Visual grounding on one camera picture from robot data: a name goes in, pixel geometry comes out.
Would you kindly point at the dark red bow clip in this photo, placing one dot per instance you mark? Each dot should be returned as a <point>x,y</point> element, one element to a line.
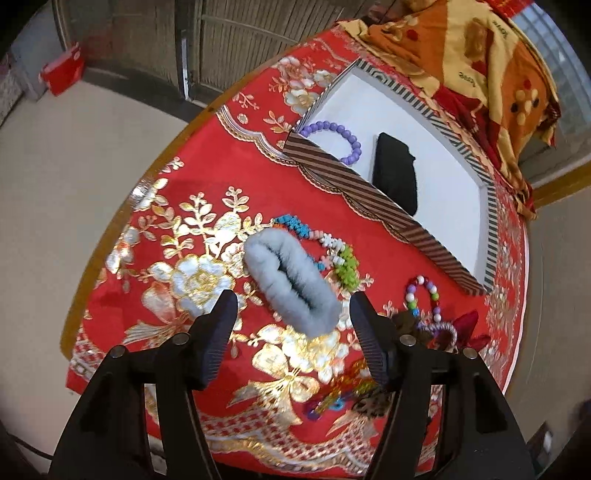
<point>460,334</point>

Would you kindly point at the red floral tablecloth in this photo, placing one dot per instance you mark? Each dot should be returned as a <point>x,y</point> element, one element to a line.
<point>183,244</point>

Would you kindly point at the orange red patterned blanket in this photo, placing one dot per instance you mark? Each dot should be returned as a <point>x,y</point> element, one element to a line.
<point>481,68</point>

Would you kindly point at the striped white tray box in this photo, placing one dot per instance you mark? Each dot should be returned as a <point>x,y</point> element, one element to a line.
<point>334,143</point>

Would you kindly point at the black cloth headband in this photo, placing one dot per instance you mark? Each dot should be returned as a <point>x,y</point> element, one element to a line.
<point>394,173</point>

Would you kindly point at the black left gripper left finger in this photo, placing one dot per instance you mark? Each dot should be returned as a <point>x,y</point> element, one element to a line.
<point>209,336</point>

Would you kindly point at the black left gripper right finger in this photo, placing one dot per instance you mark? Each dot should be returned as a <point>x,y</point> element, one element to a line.
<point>376,336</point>

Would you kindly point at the red bag on floor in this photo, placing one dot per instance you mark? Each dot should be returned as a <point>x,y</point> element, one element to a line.
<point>65,71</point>

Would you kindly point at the grey fluffy scrunchie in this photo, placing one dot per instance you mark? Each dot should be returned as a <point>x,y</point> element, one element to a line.
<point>291,283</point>

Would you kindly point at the black scrunchie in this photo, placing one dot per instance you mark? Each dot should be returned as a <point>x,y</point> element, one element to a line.
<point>405,323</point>

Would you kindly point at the leopard print bow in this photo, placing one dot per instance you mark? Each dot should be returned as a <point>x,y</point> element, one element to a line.
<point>374,404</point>

